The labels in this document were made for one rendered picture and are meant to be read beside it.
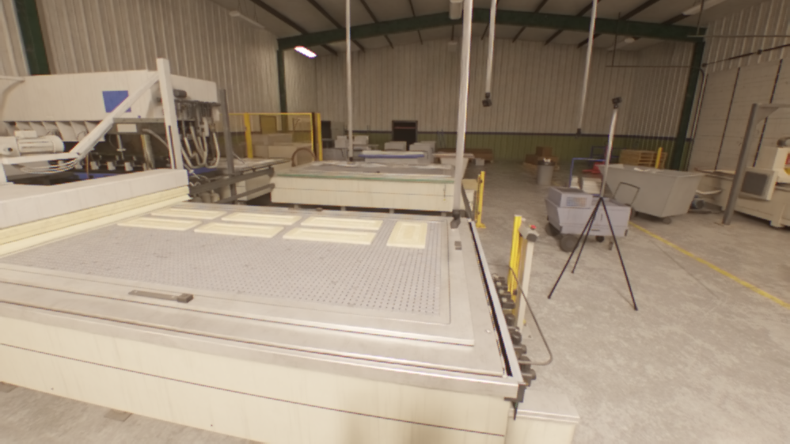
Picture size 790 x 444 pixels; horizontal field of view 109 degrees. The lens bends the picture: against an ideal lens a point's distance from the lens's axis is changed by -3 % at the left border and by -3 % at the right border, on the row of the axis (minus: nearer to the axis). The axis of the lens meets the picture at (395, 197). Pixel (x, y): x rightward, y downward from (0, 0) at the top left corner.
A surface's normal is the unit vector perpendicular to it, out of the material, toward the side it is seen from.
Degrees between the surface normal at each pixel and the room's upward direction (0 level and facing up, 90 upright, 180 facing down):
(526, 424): 90
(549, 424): 90
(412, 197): 90
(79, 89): 90
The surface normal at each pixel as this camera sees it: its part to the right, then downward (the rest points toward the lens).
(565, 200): -0.16, 0.22
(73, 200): 0.99, 0.04
